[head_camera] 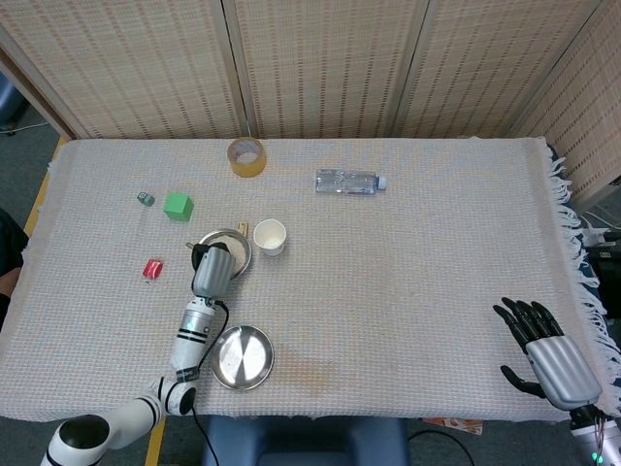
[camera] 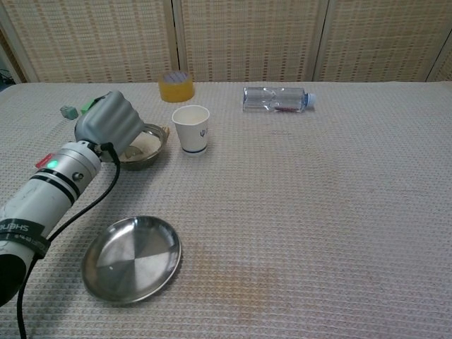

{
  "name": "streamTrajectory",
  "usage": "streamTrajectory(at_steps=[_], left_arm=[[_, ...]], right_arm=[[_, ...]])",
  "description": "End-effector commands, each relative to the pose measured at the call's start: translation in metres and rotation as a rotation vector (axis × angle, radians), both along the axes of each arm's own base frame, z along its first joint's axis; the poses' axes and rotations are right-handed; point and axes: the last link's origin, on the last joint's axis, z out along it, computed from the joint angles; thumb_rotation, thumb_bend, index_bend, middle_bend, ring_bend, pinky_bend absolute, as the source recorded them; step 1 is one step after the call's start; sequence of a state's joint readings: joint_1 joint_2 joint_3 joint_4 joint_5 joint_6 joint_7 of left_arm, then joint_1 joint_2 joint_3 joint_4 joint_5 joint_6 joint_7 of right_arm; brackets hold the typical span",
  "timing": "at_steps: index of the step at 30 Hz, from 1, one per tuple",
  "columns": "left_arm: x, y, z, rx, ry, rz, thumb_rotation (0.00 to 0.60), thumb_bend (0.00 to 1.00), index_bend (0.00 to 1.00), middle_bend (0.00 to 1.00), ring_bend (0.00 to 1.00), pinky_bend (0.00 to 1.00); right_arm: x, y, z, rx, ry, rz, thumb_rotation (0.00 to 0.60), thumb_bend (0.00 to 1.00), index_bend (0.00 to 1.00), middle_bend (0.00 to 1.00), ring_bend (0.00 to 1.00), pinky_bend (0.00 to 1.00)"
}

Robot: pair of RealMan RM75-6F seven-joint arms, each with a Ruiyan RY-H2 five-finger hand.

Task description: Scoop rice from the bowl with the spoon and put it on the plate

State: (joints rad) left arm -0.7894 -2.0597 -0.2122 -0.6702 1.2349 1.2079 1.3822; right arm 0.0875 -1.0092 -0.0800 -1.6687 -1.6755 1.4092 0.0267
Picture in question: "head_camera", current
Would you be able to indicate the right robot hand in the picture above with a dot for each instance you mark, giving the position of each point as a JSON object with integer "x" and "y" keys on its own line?
{"x": 563, "y": 374}

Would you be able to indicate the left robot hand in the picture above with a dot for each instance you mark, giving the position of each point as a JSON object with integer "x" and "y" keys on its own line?
{"x": 213, "y": 274}

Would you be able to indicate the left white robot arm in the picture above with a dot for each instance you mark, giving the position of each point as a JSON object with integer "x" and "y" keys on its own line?
{"x": 189, "y": 340}

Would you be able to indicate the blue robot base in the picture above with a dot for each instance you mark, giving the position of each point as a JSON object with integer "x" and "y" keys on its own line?
{"x": 315, "y": 442}

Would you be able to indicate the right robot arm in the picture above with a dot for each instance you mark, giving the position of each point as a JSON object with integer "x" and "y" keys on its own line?
{"x": 589, "y": 437}

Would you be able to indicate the metal bowl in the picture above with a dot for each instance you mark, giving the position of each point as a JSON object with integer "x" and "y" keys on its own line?
{"x": 246, "y": 266}

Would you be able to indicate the white paper cup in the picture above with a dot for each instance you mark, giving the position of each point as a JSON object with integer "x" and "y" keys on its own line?
{"x": 269, "y": 238}

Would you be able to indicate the small wooden clip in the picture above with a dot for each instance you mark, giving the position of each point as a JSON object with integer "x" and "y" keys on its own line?
{"x": 242, "y": 227}

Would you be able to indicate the green cube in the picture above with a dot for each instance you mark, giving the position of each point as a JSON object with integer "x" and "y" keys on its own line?
{"x": 177, "y": 206}

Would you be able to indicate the stainless steel plate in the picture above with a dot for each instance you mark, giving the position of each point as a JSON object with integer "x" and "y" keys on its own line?
{"x": 242, "y": 359}

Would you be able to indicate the small grey-green block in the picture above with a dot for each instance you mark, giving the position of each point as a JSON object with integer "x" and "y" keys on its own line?
{"x": 145, "y": 198}

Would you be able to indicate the yellow tape roll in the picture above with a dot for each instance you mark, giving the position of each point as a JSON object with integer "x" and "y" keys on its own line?
{"x": 247, "y": 169}

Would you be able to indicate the black box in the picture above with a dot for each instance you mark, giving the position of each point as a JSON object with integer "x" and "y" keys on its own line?
{"x": 606, "y": 272}

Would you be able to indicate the orange package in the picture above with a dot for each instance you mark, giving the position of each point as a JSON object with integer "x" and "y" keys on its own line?
{"x": 461, "y": 425}

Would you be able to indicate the clear plastic water bottle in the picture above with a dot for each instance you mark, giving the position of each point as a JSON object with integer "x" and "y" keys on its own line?
{"x": 347, "y": 182}

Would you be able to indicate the beige woven tablecloth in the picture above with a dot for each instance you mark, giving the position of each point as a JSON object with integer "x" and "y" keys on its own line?
{"x": 388, "y": 291}

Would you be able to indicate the person in black clothing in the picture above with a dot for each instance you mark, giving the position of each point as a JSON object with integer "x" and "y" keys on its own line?
{"x": 9, "y": 242}

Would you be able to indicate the woven bamboo screen panel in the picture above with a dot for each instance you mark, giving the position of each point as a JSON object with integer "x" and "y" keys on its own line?
{"x": 485, "y": 63}
{"x": 131, "y": 63}
{"x": 325, "y": 63}
{"x": 587, "y": 121}

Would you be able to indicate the blue chair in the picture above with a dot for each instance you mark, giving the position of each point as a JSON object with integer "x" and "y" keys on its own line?
{"x": 9, "y": 104}

